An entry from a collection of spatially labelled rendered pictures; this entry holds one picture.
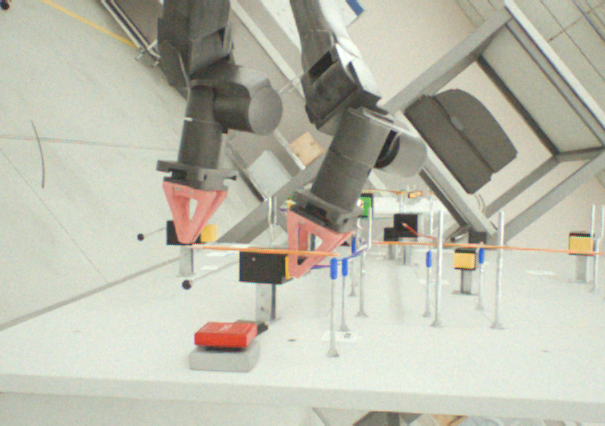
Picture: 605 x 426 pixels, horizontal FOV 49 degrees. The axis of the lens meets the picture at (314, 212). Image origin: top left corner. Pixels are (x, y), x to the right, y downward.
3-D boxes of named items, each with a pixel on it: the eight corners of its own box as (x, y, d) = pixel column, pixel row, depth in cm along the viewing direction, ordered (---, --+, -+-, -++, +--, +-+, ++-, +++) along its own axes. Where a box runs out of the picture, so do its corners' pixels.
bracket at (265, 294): (263, 317, 85) (264, 278, 85) (281, 318, 84) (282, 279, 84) (249, 324, 81) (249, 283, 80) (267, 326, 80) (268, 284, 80)
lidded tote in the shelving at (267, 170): (243, 167, 785) (265, 149, 782) (250, 167, 827) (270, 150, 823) (275, 207, 785) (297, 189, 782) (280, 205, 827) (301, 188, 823)
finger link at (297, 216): (329, 283, 83) (361, 215, 82) (312, 293, 76) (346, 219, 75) (282, 258, 85) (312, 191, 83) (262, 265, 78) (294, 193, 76)
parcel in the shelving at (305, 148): (287, 145, 779) (305, 130, 776) (291, 146, 820) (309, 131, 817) (304, 167, 779) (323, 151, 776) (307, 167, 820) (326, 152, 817)
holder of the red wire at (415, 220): (427, 260, 147) (429, 211, 146) (416, 268, 134) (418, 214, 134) (405, 259, 149) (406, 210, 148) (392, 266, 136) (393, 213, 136)
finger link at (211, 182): (219, 246, 87) (232, 175, 86) (193, 251, 80) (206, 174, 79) (174, 234, 89) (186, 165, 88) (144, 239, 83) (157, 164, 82)
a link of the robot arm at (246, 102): (208, 17, 83) (155, 41, 78) (276, 20, 76) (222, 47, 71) (232, 106, 89) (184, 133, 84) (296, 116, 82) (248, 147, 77)
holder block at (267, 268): (252, 277, 85) (252, 246, 85) (293, 280, 83) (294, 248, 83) (238, 282, 81) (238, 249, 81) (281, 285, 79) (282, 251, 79)
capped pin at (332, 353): (324, 353, 68) (326, 248, 67) (338, 353, 68) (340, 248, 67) (325, 357, 66) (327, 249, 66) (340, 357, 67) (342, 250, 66)
